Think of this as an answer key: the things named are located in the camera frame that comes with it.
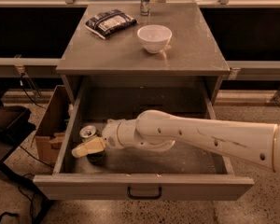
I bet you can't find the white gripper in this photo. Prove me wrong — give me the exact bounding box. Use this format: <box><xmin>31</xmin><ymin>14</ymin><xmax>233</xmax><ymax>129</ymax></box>
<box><xmin>72</xmin><ymin>119</ymin><xmax>124</xmax><ymax>158</ymax></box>

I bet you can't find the green soda can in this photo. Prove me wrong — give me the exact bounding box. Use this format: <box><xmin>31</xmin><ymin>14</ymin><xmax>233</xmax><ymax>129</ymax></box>
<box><xmin>79</xmin><ymin>125</ymin><xmax>105</xmax><ymax>164</ymax></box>

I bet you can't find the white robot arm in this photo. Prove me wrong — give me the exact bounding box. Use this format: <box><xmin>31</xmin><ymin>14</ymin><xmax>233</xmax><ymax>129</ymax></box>
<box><xmin>72</xmin><ymin>110</ymin><xmax>280</xmax><ymax>173</ymax></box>

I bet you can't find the open grey top drawer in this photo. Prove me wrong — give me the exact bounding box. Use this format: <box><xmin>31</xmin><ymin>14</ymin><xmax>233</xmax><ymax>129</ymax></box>
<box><xmin>34</xmin><ymin>76</ymin><xmax>254</xmax><ymax>201</ymax></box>

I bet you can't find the brown cardboard box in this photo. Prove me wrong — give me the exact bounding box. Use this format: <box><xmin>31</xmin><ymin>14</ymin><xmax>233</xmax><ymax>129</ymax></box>
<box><xmin>35</xmin><ymin>85</ymin><xmax>70</xmax><ymax>164</ymax></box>

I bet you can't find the grey metal cabinet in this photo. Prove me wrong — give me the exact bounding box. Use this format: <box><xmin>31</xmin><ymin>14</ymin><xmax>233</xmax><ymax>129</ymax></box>
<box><xmin>56</xmin><ymin>1</ymin><xmax>230</xmax><ymax>101</ymax></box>

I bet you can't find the black chair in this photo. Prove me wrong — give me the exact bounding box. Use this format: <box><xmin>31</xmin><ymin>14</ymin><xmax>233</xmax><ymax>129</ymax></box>
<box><xmin>0</xmin><ymin>82</ymin><xmax>53</xmax><ymax>224</ymax></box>

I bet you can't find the white ceramic bowl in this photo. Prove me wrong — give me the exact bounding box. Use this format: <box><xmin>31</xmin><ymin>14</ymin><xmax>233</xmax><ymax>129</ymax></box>
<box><xmin>137</xmin><ymin>24</ymin><xmax>172</xmax><ymax>53</ymax></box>

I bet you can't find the dark blue chip bag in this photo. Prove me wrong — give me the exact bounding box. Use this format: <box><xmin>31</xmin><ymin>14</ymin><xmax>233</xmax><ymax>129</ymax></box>
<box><xmin>85</xmin><ymin>9</ymin><xmax>137</xmax><ymax>39</ymax></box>

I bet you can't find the black floor cable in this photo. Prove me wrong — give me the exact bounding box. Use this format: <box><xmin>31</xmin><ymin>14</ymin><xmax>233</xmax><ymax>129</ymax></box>
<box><xmin>19</xmin><ymin>72</ymin><xmax>55</xmax><ymax>169</ymax></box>

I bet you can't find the black drawer handle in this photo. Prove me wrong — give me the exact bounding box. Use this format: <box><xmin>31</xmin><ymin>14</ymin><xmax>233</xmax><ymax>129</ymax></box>
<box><xmin>127</xmin><ymin>187</ymin><xmax>162</xmax><ymax>201</ymax></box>

